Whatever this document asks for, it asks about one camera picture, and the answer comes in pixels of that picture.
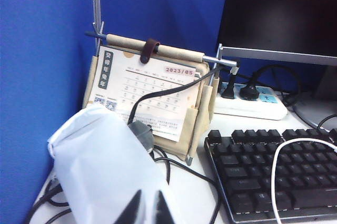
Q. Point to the metal partition strip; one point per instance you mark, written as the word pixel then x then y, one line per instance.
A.
pixel 97 3

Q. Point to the grey power adapter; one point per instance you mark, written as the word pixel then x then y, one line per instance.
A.
pixel 143 136

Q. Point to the beige canvas calendar stand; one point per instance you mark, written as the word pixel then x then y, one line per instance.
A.
pixel 200 118

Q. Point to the black mechanical keyboard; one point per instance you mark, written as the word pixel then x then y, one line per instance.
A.
pixel 263 171

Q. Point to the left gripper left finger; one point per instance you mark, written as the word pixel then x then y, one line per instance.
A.
pixel 134 211

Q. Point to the paper desk calendar card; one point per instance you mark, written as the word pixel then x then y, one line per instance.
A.
pixel 147 90

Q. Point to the white power strip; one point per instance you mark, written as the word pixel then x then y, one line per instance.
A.
pixel 252 108

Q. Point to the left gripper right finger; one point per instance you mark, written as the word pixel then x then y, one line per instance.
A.
pixel 162 211

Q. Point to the black computer monitor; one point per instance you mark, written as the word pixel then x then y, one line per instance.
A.
pixel 279 11

